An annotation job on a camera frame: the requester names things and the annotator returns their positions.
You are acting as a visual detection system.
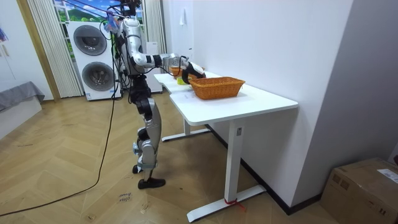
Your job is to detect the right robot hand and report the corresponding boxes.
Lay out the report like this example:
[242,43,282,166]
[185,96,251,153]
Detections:
[181,61,206,85]

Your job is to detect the large orange wicker basket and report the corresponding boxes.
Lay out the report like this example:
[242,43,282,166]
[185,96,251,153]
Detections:
[188,76,246,101]

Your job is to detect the white cabinet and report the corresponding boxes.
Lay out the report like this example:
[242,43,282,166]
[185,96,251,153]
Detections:
[144,41,164,94]

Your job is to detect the white desk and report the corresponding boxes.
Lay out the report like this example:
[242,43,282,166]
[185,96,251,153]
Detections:
[153,70,299,223]

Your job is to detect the white pleated curtain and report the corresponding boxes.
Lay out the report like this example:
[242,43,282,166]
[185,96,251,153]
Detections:
[142,0,167,55]
[26,0,85,99]

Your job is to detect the robot body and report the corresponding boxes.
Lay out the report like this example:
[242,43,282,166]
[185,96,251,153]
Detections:
[115,0,147,77]

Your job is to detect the robot legs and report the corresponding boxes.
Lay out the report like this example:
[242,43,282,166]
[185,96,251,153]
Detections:
[128,74,167,190]

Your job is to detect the white washing machine tower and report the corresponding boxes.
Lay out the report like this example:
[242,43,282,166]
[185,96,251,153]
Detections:
[66,21,123,101]

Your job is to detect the grey bed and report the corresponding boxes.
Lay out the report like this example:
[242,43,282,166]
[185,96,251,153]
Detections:
[0,81,46,140]

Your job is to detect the brown cardboard box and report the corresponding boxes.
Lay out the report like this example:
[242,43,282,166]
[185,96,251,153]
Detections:
[320,157,398,224]

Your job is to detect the white wall fixture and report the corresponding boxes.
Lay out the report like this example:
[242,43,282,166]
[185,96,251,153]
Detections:
[178,7,188,27]

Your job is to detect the black floor cable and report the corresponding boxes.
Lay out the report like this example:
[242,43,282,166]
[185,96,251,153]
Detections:
[0,30,123,218]

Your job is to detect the landscape wall poster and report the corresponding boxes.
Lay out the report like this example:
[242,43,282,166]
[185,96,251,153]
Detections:
[53,0,146,60]

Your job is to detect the red string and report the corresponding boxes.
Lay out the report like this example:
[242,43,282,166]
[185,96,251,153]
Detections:
[224,198,247,213]

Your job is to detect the wooden door frame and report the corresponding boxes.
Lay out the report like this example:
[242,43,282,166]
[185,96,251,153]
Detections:
[16,0,62,101]

